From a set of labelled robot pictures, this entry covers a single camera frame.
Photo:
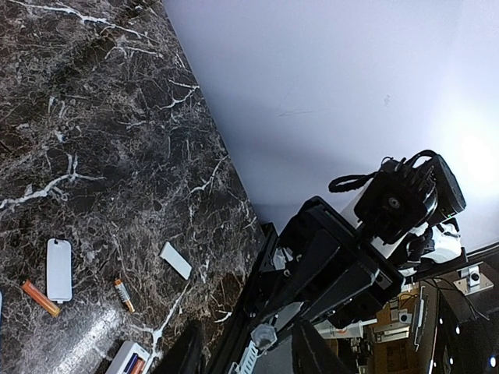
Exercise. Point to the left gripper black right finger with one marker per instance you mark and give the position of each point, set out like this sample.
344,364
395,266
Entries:
311,354

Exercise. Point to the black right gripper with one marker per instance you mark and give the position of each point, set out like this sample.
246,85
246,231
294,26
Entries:
334,273

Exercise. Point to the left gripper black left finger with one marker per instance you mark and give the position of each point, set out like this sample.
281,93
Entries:
185,356

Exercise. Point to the white remote with QR label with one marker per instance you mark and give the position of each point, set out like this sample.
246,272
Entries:
126,358

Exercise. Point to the white battery cover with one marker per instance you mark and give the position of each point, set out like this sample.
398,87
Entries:
59,279
171,256

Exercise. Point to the orange AA battery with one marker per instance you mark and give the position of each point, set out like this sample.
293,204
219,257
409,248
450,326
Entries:
41,299

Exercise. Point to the white remote with battery compartment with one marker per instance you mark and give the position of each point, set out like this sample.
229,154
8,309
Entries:
1,307

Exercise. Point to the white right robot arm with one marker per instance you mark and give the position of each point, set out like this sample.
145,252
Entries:
421,263

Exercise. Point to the batteries in QR remote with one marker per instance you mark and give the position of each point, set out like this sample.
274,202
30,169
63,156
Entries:
136,364

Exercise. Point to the white slotted cable duct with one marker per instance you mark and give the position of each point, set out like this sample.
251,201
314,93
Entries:
262,338

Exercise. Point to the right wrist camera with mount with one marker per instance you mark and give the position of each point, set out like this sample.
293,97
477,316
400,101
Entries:
402,195

